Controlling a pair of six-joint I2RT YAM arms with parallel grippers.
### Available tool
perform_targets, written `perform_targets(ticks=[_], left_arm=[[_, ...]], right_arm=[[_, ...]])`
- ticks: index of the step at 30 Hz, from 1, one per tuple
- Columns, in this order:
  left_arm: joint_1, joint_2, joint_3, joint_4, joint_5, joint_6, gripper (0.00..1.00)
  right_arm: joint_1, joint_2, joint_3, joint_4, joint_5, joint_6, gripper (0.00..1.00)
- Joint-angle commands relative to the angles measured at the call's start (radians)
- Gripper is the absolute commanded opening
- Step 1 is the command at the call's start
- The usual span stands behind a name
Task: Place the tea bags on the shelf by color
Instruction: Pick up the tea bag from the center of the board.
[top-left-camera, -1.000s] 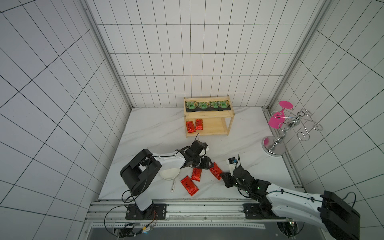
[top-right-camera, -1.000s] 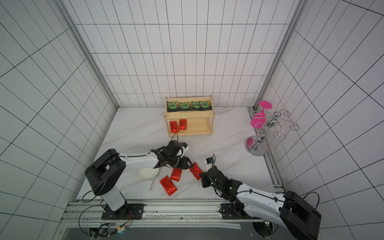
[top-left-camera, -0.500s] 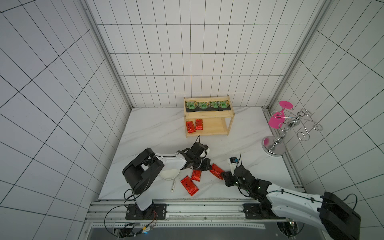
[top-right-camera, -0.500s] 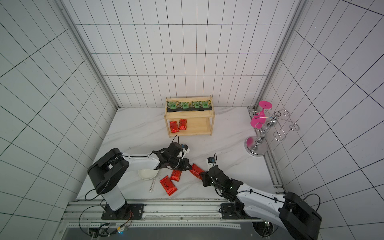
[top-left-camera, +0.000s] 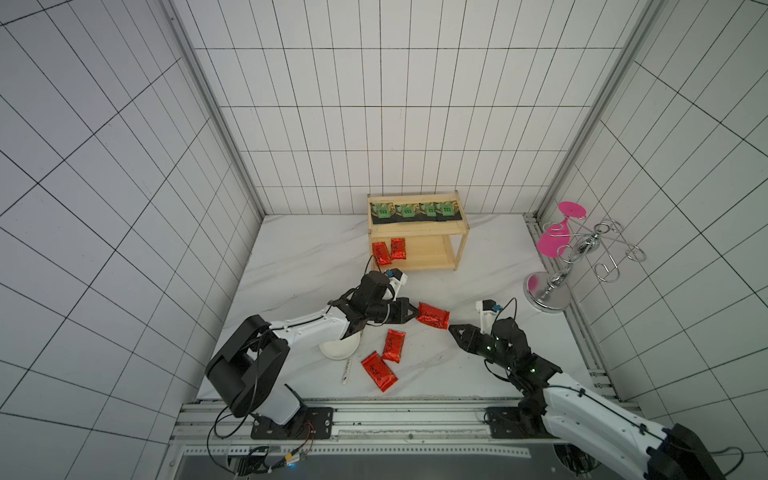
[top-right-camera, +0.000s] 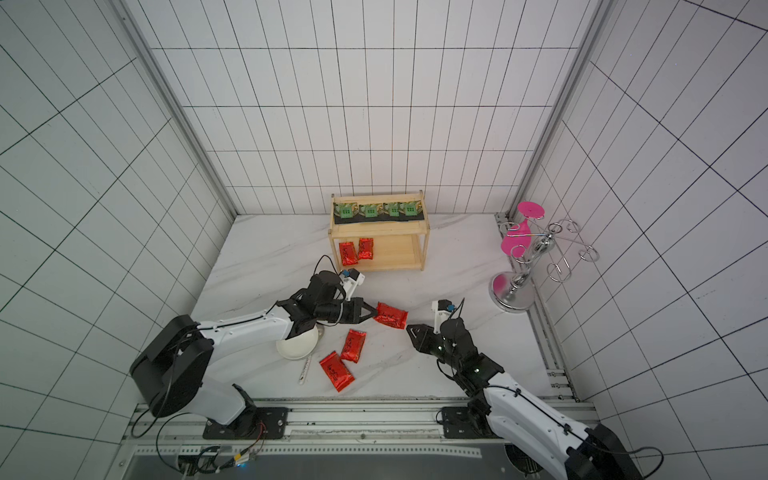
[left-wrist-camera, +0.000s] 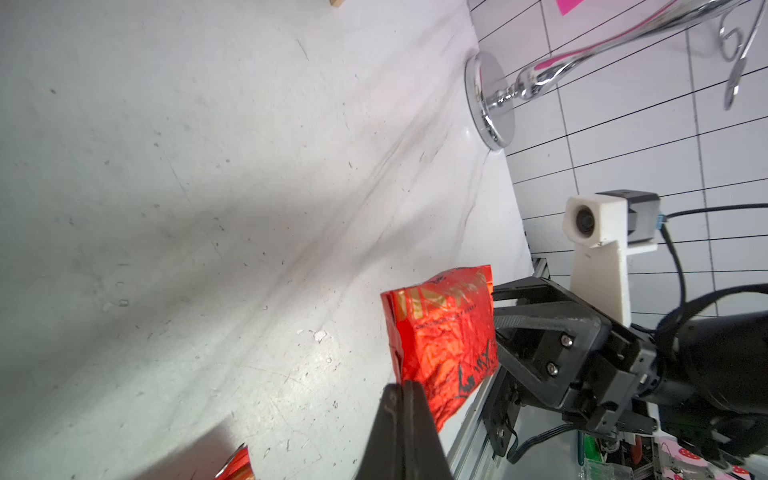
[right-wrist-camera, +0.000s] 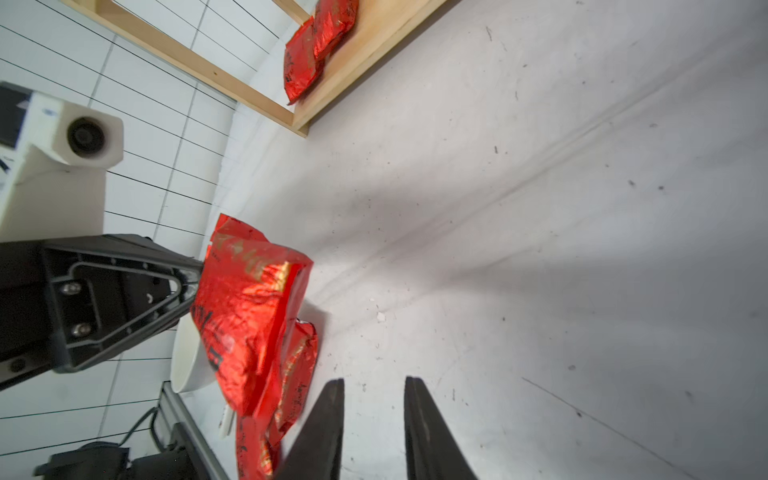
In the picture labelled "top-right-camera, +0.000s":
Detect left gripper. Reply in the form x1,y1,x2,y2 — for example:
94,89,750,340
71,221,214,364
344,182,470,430
317,297,377,325

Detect red tea bag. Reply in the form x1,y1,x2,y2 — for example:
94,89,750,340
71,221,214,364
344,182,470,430
358,238,374,260
340,329,366,363
339,241,359,267
374,302,408,330
319,351,355,392

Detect wooden two-tier shelf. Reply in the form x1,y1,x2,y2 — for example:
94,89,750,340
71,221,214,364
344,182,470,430
328,191,430,272

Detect green tea bag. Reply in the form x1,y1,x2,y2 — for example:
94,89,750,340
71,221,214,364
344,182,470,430
358,203,383,222
382,202,401,221
399,200,424,221
333,202,359,224

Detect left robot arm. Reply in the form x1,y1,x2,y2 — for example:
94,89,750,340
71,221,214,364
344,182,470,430
129,269,377,438

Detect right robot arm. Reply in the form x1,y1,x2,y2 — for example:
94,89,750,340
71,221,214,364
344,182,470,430
406,318,642,479

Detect white bowl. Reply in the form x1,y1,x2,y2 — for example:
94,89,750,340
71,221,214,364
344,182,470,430
276,326,321,361

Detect chrome cup rack stand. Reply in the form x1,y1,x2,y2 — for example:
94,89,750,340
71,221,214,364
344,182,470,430
489,218,600,313

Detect pink plastic wine glass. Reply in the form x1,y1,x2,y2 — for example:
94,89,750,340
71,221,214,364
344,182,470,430
501,201,545,259

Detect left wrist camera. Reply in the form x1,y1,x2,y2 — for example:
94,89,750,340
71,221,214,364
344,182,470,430
340,268,365,299

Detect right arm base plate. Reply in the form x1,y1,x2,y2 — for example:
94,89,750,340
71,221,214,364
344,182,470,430
435,406,497,440

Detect aluminium rail frame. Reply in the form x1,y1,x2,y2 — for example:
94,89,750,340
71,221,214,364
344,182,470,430
106,398,547,479

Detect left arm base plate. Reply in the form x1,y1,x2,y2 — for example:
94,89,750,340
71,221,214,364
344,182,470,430
203,407,289,441

